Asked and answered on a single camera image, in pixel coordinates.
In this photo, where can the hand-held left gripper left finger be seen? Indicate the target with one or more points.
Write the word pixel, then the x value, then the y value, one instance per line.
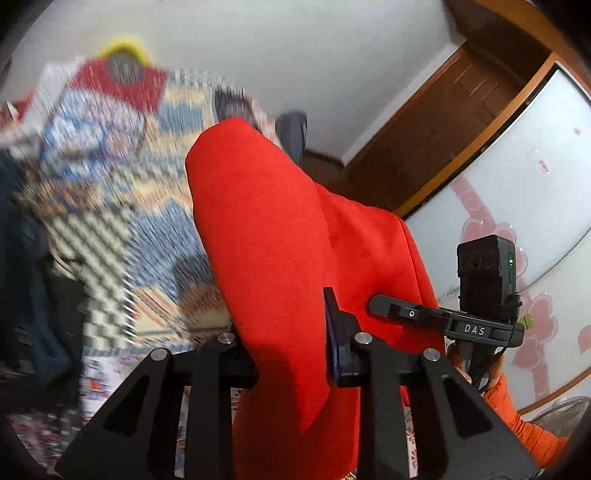
pixel 231 360

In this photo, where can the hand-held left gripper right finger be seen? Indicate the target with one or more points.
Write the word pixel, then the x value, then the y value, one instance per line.
pixel 329 341

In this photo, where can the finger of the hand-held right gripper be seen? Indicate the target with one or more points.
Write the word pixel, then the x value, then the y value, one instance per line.
pixel 401 313

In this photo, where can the red zip jacket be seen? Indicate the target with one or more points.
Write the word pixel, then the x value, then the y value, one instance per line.
pixel 268 230

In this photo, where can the person's right forearm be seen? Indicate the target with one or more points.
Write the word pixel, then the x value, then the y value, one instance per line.
pixel 521 424

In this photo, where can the pile of dark clothes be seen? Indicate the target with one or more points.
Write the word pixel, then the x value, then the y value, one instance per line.
pixel 27 300

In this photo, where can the person's right hand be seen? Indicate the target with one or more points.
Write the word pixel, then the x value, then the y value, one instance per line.
pixel 457 362

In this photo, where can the printed bed sheet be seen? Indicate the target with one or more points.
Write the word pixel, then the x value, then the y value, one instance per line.
pixel 111 374

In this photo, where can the wooden door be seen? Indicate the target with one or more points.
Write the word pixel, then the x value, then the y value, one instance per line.
pixel 438 138

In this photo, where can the patchwork quilt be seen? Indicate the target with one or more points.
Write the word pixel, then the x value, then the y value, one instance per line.
pixel 152 230

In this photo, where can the grey fan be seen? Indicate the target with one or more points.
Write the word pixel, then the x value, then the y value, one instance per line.
pixel 558 410

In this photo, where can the grey purple backpack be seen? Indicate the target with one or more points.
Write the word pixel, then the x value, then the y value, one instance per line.
pixel 292 134

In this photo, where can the yellow round object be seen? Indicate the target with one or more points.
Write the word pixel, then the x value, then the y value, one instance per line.
pixel 122 44

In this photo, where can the white wardrobe with wooden frame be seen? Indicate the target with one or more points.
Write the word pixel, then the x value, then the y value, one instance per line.
pixel 508 194

